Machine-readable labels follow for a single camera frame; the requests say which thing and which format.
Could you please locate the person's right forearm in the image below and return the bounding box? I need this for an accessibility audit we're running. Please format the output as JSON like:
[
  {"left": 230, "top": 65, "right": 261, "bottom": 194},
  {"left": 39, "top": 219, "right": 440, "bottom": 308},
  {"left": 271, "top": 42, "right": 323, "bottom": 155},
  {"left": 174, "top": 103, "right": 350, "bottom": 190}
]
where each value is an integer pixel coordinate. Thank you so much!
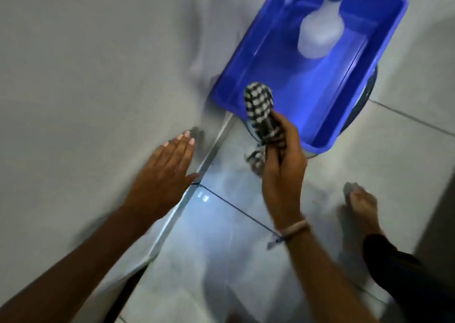
[{"left": 281, "top": 227, "right": 379, "bottom": 323}]

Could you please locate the black and white checkered cloth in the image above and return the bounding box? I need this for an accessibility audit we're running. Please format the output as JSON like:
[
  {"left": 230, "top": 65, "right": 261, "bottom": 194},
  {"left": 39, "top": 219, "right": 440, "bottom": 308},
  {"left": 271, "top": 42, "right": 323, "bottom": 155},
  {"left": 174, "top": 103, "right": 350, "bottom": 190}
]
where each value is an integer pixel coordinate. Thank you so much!
[{"left": 243, "top": 82, "right": 287, "bottom": 177}]

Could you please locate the dark round stool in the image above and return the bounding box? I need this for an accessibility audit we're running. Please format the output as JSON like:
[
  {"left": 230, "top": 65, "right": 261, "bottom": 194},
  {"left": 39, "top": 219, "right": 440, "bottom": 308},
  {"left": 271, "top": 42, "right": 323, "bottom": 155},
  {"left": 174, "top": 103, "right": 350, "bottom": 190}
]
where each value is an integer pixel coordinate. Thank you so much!
[{"left": 339, "top": 65, "right": 378, "bottom": 136}]

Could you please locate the person's right foot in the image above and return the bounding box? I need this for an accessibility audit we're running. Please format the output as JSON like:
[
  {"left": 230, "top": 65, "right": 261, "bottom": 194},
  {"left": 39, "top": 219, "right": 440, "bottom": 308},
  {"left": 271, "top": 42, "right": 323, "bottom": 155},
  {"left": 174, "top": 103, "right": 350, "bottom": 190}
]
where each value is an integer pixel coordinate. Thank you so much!
[{"left": 338, "top": 182, "right": 386, "bottom": 242}]

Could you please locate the blue plastic tub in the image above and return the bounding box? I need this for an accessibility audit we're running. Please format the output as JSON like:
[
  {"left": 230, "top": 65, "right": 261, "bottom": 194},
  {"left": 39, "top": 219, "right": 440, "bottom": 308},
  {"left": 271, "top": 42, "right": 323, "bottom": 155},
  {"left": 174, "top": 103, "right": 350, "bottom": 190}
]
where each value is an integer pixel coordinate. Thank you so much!
[{"left": 210, "top": 0, "right": 409, "bottom": 154}]

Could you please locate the white thread wristband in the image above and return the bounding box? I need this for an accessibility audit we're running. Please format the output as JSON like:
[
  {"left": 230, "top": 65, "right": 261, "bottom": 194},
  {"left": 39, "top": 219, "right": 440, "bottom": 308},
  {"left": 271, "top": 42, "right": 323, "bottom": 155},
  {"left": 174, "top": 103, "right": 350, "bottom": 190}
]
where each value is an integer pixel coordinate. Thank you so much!
[{"left": 267, "top": 219, "right": 310, "bottom": 251}]

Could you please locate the person's right hand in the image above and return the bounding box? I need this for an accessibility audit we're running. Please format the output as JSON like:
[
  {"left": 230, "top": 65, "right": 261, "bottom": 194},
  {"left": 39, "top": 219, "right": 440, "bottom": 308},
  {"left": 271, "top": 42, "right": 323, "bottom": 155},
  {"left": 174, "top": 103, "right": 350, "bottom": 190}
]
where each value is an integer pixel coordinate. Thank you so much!
[{"left": 261, "top": 110, "right": 308, "bottom": 229}]

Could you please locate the white spray bottle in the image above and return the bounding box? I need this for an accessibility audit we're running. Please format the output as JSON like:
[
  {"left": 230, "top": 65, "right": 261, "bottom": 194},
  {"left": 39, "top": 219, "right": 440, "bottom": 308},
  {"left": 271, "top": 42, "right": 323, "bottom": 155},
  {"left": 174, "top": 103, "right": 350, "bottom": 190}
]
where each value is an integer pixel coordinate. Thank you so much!
[{"left": 297, "top": 0, "right": 355, "bottom": 60}]

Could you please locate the person's left hand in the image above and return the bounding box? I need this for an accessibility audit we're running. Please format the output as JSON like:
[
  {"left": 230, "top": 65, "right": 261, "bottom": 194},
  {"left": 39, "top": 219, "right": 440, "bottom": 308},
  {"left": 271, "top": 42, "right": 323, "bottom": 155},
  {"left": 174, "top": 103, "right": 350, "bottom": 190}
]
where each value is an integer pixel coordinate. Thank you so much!
[{"left": 123, "top": 130, "right": 200, "bottom": 221}]

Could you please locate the person's left forearm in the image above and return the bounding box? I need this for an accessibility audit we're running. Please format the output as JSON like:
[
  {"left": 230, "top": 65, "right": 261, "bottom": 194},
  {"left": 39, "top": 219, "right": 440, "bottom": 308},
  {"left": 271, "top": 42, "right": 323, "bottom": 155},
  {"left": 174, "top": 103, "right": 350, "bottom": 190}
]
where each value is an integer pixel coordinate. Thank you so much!
[{"left": 0, "top": 206, "right": 153, "bottom": 323}]

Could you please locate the person's black trouser leg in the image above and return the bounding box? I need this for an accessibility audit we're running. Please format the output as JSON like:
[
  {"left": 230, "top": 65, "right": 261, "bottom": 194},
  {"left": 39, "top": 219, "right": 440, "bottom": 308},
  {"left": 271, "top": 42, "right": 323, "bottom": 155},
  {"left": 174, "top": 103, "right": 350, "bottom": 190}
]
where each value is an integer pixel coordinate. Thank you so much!
[{"left": 363, "top": 234, "right": 455, "bottom": 323}]

